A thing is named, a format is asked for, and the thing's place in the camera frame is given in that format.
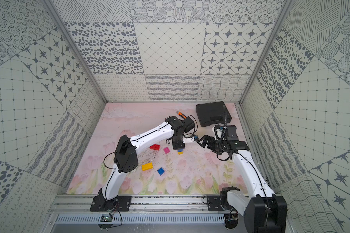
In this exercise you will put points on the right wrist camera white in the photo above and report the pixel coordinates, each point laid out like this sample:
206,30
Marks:
219,131

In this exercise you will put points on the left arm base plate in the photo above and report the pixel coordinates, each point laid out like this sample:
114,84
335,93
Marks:
121,203

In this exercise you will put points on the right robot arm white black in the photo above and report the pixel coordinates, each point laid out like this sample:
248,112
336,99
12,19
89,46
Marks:
263,211

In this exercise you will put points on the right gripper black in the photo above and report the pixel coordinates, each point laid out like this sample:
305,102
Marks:
212,140

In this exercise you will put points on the aluminium rail frame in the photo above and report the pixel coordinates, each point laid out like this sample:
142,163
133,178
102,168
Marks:
158,203

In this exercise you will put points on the black plastic tool case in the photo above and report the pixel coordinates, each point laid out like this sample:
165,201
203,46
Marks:
212,113

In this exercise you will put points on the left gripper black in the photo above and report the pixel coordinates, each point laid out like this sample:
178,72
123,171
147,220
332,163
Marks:
178,142

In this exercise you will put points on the pink lego brick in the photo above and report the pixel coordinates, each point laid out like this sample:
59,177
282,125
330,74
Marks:
166,150

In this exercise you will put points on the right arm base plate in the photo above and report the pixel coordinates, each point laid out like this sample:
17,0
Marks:
217,203

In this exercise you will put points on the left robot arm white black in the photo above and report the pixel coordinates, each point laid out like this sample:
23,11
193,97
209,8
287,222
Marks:
128,149

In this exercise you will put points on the yellow long lego brick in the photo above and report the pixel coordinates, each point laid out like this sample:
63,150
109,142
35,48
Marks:
147,166

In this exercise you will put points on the red lego brick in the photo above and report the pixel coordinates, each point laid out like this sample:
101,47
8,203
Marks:
155,147

